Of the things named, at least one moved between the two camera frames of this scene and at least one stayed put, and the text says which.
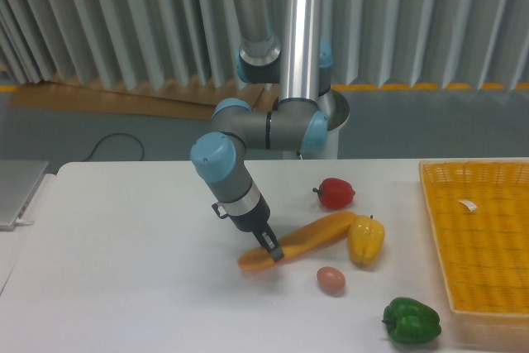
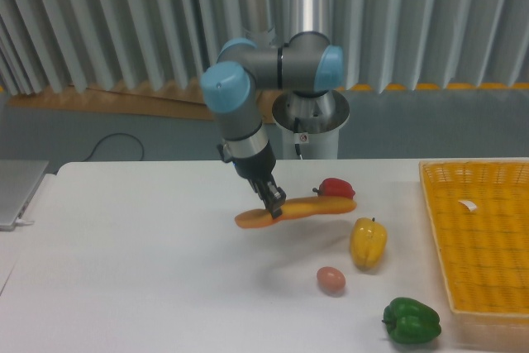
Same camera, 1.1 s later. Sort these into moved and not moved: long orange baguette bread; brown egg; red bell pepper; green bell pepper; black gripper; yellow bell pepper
Moved: black gripper; long orange baguette bread
Not moved: green bell pepper; yellow bell pepper; brown egg; red bell pepper
